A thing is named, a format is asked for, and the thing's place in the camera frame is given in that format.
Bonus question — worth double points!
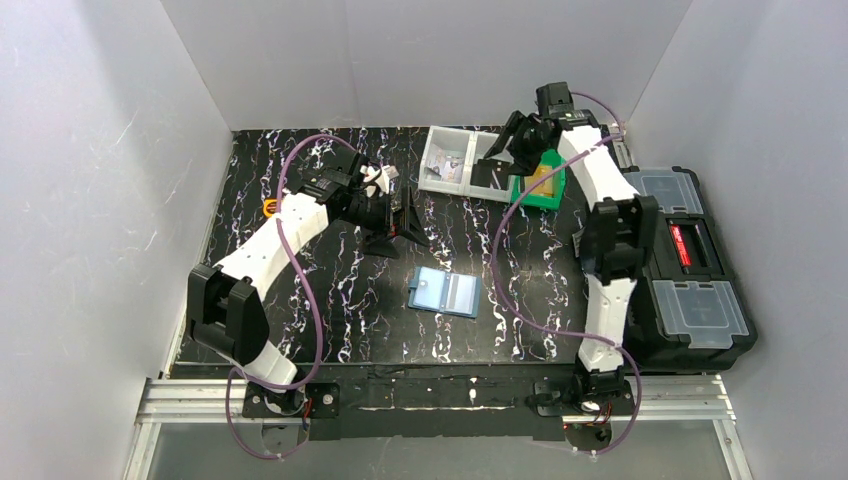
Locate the blue card holder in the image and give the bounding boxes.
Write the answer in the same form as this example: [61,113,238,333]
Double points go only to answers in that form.
[407,266,483,318]

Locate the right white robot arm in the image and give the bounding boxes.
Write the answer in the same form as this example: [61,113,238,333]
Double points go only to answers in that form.
[486,82,659,374]

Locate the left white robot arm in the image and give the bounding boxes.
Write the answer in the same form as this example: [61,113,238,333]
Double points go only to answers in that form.
[186,149,428,393]

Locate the middle grey storage bin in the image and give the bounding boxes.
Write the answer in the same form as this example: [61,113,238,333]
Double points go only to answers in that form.
[467,132,515,203]

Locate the grey storage bin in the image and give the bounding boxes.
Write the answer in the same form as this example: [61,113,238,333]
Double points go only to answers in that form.
[418,126,476,196]
[467,132,515,203]

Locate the green storage bin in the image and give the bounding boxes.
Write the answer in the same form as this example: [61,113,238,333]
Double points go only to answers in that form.
[511,150,567,211]

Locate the yellow items in green bin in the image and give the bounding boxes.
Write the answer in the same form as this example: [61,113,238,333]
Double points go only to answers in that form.
[526,165,558,198]

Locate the left grey storage bin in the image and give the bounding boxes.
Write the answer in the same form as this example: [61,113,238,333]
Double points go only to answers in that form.
[418,126,476,196]

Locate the small items in grey bin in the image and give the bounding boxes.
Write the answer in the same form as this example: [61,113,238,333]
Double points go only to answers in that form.
[426,151,464,184]

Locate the orange tape measure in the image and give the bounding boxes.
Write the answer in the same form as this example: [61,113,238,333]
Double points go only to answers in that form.
[262,198,278,218]

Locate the black toolbox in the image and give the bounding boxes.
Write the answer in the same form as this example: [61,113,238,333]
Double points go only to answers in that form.
[621,167,758,373]

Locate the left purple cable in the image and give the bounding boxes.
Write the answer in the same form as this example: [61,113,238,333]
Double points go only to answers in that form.
[223,133,359,462]

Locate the purple cable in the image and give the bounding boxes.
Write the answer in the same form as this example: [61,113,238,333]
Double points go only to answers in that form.
[490,91,644,456]
[223,133,359,462]

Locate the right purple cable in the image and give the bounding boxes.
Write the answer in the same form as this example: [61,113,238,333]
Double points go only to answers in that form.
[490,91,644,456]

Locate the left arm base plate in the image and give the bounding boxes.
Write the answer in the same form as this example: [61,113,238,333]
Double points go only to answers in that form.
[242,382,341,419]

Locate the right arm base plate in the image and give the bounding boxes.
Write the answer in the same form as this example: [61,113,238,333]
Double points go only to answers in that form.
[525,373,639,455]

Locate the aluminium frame rail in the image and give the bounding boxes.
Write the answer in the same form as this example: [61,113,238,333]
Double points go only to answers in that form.
[124,375,753,479]

